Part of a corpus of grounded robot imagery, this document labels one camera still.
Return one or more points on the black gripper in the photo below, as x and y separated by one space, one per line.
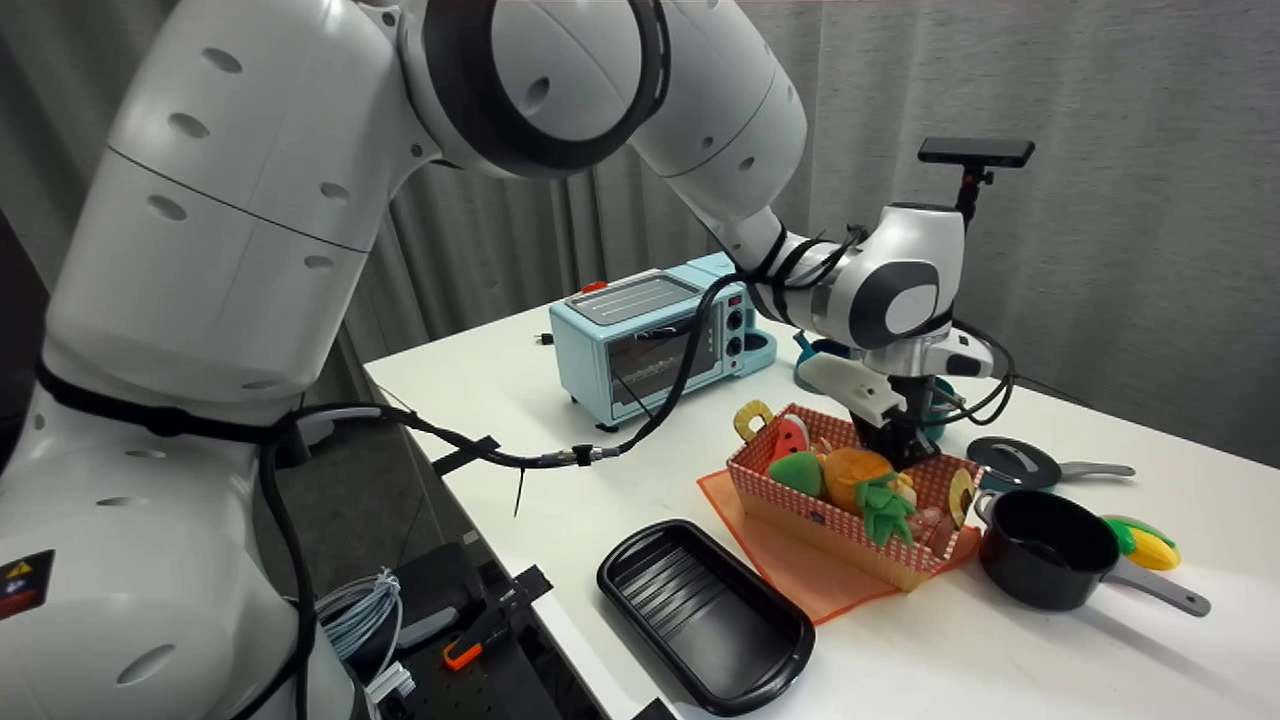
920 399

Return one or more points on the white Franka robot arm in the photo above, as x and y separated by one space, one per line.
226 200

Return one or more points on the orange pineapple toy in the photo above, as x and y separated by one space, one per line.
855 476

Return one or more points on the brown fruit slice toy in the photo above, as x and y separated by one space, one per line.
961 495

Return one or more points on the green plush toy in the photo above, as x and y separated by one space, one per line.
799 474

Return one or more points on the red white toy piece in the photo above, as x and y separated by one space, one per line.
792 434

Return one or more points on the orange toy basket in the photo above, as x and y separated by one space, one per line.
814 523

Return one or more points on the yellow toy piece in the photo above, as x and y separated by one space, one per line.
736 423

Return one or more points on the black ridged tray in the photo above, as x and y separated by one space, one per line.
701 615

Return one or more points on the yellow corn toy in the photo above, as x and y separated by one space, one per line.
1146 545

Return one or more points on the orange cloth mat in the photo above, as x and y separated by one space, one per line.
803 580

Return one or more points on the light blue toaster oven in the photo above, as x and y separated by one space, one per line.
603 364

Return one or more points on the grey curtain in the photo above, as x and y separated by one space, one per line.
1134 200

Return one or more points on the orange clamp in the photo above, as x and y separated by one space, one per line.
460 653

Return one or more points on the black camera stand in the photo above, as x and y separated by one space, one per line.
973 150

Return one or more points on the black robot mount platform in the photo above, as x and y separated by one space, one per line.
426 574

